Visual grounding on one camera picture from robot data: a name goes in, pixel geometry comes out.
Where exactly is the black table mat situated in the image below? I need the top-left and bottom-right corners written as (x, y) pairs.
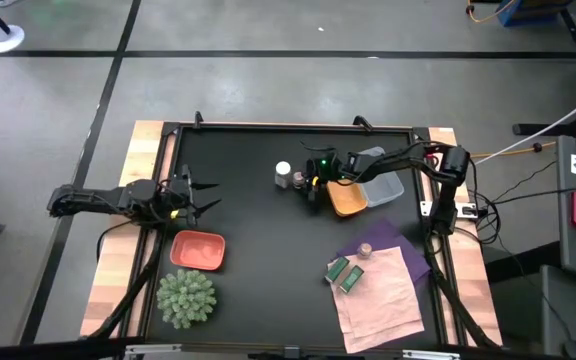
top-left (146, 127), bottom-right (443, 347)

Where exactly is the long orange cable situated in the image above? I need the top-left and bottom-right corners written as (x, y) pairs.
top-left (460, 122), bottom-right (576, 161)

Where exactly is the pink cloth napkin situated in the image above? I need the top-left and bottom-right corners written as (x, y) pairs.
top-left (328, 245), bottom-right (426, 355)

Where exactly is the green artificial succulent plant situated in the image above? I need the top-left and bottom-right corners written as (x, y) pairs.
top-left (155, 268), bottom-right (218, 331)

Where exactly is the white lidded spice jar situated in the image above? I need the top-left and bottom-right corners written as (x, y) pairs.
top-left (274, 160), bottom-right (293, 190)

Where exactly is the black cable bundle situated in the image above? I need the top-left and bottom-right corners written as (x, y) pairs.
top-left (466, 158), bottom-right (576, 246)

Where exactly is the black desk foot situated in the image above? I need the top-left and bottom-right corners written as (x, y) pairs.
top-left (512, 89), bottom-right (576, 138)

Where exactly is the clear plastic container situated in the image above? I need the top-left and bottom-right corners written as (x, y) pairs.
top-left (356, 146), bottom-right (406, 208)

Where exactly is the white round stand base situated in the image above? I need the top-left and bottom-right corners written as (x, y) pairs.
top-left (0, 24), bottom-right (26, 54)

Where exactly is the orange plastic container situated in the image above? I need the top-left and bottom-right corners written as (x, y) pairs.
top-left (326, 179), bottom-right (370, 218)

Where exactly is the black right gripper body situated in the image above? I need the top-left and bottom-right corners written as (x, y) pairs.
top-left (305, 155), bottom-right (344, 194)

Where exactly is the white cable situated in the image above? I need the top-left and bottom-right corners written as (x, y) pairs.
top-left (473, 84), bottom-right (576, 167)

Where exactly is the black aluminium table frame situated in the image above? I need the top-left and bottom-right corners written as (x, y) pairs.
top-left (117, 119), bottom-right (469, 354)

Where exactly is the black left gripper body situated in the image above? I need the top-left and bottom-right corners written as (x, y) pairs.
top-left (165, 164), bottom-right (199, 228)

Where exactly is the silver mounting bar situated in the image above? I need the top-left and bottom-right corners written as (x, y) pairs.
top-left (401, 349), bottom-right (463, 360)
top-left (124, 343), bottom-right (183, 357)

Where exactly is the purple cloth napkin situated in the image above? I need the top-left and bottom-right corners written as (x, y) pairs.
top-left (336, 218), bottom-right (432, 287)

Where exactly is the red plastic tray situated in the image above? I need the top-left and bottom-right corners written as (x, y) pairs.
top-left (169, 229), bottom-right (227, 272)

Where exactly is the blue box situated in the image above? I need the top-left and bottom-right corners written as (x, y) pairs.
top-left (496, 0), bottom-right (572, 28)

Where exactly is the orange cable loop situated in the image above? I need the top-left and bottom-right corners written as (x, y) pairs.
top-left (465, 0), bottom-right (519, 24)

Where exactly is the dark grey desk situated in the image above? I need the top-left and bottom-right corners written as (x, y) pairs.
top-left (539, 264), bottom-right (576, 360)

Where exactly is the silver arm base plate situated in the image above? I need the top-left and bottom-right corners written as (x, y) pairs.
top-left (419, 199), bottom-right (480, 219)

